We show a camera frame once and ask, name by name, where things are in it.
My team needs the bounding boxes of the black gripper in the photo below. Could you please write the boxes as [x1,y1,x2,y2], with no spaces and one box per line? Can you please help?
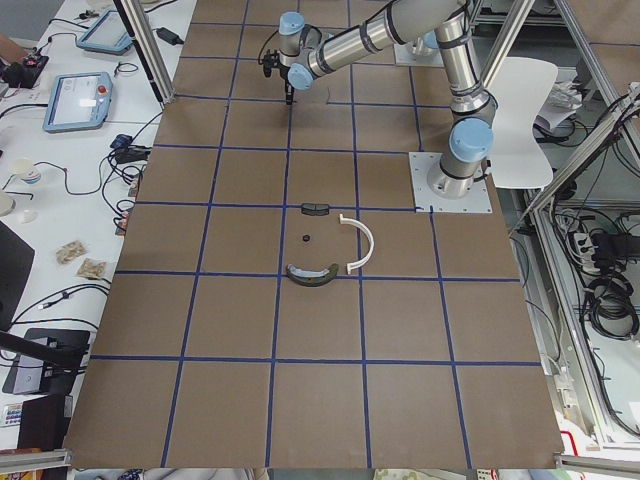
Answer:
[284,78,295,106]

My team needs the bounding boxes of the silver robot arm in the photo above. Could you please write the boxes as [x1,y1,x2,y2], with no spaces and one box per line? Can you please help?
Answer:
[258,0,497,199]

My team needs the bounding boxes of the dark grey brake pad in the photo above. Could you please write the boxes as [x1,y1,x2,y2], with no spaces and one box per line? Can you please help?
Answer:
[300,202,330,216]

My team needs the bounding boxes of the white curved plastic clip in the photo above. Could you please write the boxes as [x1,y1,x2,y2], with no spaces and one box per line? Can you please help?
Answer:
[338,214,376,275]

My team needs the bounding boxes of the black power adapter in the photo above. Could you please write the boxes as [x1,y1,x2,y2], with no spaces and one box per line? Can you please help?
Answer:
[155,27,184,45]

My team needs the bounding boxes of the green curved brake shoe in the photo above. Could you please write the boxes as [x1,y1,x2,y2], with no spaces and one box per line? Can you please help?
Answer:
[286,263,339,287]

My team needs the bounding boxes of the far blue teach pendant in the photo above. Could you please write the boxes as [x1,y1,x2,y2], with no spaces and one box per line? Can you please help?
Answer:
[76,9,132,56]

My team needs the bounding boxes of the blue teach pendant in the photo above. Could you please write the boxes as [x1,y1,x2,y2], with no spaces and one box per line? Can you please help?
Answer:
[76,9,132,56]
[42,72,113,133]

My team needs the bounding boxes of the near blue teach pendant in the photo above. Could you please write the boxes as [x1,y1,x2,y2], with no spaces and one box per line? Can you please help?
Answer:
[42,72,113,133]

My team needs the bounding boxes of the white chair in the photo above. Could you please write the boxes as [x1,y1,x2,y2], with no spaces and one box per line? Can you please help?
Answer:
[489,57,558,189]

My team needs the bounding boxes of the white paper cup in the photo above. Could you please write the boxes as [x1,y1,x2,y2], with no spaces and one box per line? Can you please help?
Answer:
[10,158,42,185]

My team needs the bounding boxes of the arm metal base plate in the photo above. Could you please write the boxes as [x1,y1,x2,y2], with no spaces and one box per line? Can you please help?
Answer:
[393,31,444,68]
[408,152,492,214]

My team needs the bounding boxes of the aluminium frame post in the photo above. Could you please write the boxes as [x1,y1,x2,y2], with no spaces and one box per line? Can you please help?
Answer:
[114,0,175,105]

